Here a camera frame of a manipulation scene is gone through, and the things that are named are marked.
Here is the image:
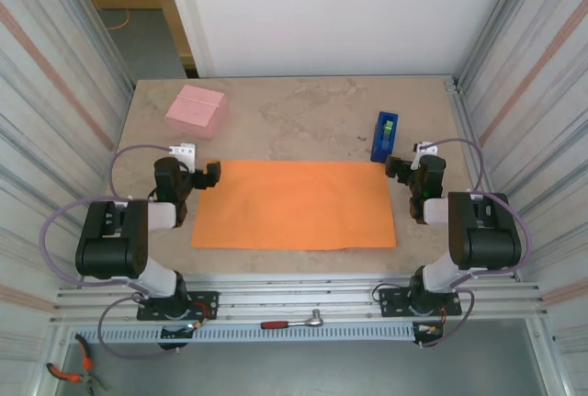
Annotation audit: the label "pink cardboard gift box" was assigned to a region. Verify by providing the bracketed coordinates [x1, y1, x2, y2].
[164, 85, 230, 141]

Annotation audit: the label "orange wrapping paper sheet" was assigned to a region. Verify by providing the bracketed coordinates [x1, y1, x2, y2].
[190, 159, 397, 250]

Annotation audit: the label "blue tape dispenser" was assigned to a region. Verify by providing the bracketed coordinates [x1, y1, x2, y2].
[369, 111, 400, 164]

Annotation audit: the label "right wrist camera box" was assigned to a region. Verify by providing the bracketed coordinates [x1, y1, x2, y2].
[411, 140, 435, 170]

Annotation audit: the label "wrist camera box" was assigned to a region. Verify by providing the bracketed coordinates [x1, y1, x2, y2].
[411, 140, 435, 170]
[168, 141, 198, 172]

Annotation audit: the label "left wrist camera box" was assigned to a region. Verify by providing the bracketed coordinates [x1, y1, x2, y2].
[168, 141, 198, 172]

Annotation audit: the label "aluminium side frame rail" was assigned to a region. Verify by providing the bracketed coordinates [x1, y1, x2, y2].
[444, 74, 523, 282]

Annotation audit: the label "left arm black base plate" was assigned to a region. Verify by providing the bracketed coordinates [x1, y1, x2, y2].
[136, 290, 220, 322]

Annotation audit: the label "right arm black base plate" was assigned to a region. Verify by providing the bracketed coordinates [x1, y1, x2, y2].
[377, 286, 462, 319]

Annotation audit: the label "aluminium mounting rail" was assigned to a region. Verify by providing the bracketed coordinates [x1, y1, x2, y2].
[49, 271, 550, 326]

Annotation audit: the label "red-handled ratchet wrench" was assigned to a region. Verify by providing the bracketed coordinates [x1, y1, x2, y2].
[260, 308, 325, 329]

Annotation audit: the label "orange floor cable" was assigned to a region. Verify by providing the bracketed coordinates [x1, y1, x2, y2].
[107, 8, 132, 32]

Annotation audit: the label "grey slotted cable duct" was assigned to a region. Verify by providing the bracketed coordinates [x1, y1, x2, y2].
[68, 322, 417, 345]

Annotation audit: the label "orange-handled pliers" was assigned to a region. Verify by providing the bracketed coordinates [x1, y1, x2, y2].
[45, 334, 111, 392]

